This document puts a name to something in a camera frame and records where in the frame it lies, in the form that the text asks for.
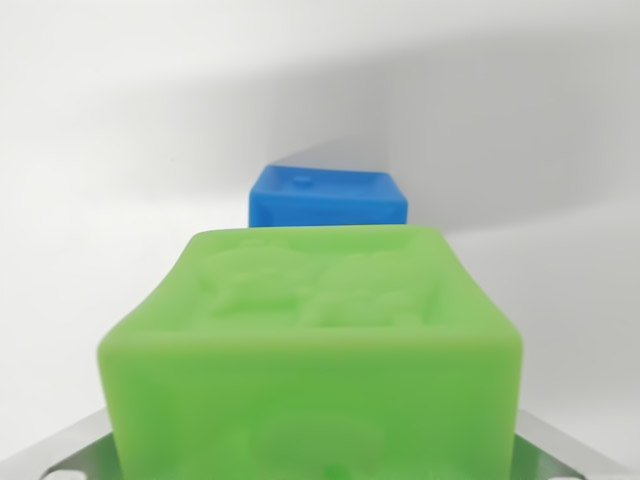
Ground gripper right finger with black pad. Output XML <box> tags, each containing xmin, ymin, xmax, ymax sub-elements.
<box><xmin>509</xmin><ymin>407</ymin><xmax>626</xmax><ymax>480</ymax></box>

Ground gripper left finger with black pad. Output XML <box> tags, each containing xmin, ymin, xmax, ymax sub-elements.
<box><xmin>2</xmin><ymin>407</ymin><xmax>120</xmax><ymax>480</ymax></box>

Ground green embossed cube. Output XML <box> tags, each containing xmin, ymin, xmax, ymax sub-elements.
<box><xmin>94</xmin><ymin>223</ymin><xmax>525</xmax><ymax>480</ymax></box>

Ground blue embossed cube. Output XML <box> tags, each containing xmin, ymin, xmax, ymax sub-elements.
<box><xmin>248</xmin><ymin>163</ymin><xmax>409</xmax><ymax>230</ymax></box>

